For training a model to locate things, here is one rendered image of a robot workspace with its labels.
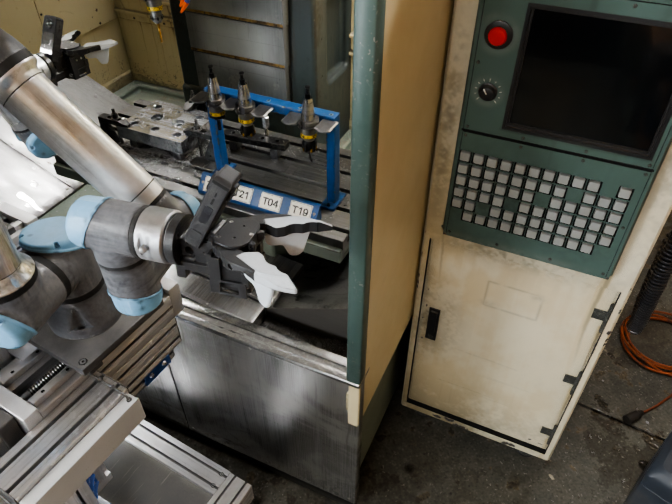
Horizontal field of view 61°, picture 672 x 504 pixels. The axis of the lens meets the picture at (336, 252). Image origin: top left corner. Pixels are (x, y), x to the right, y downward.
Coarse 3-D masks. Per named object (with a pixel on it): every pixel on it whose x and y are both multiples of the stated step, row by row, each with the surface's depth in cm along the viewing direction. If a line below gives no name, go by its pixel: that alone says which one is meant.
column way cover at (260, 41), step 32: (192, 0) 231; (224, 0) 225; (256, 0) 219; (192, 32) 242; (224, 32) 235; (256, 32) 228; (224, 64) 246; (256, 64) 239; (288, 64) 234; (288, 96) 244
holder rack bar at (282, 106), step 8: (224, 88) 185; (232, 96) 182; (256, 96) 181; (264, 96) 181; (256, 104) 180; (264, 104) 179; (272, 104) 177; (280, 104) 177; (288, 104) 177; (296, 104) 177; (280, 112) 178; (288, 112) 177; (320, 112) 173; (328, 112) 173; (336, 112) 173; (320, 120) 173; (336, 120) 172
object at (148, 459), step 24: (144, 432) 204; (120, 456) 199; (144, 456) 199; (168, 456) 197; (192, 456) 199; (120, 480) 193; (144, 480) 193; (168, 480) 193; (192, 480) 191; (216, 480) 191; (240, 480) 191
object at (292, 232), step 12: (288, 216) 79; (300, 216) 79; (276, 228) 76; (288, 228) 77; (300, 228) 78; (312, 228) 78; (324, 228) 79; (276, 240) 79; (288, 240) 80; (300, 240) 80; (288, 252) 81; (300, 252) 81
